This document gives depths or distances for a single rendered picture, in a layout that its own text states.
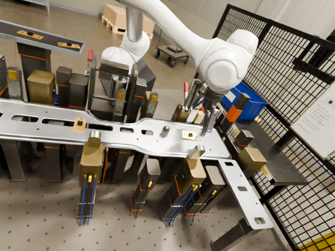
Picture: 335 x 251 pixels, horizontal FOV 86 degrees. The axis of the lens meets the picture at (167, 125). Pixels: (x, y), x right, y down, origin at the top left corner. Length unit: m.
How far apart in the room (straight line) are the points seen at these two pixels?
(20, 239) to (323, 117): 1.30
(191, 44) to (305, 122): 0.76
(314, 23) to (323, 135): 3.21
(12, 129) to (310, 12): 4.16
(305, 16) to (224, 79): 3.79
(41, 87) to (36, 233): 0.52
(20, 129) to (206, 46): 0.63
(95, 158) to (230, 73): 0.44
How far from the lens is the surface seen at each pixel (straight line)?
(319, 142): 1.08
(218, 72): 0.47
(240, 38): 0.65
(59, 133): 0.72
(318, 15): 4.16
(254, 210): 0.78
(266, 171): 0.94
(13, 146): 0.82
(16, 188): 0.97
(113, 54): 1.29
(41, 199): 0.92
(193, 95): 0.90
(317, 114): 1.10
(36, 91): 0.85
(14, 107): 0.84
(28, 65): 1.03
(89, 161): 0.58
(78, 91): 0.85
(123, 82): 0.86
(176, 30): 0.59
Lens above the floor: 1.50
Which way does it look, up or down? 36 degrees down
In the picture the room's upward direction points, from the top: 24 degrees clockwise
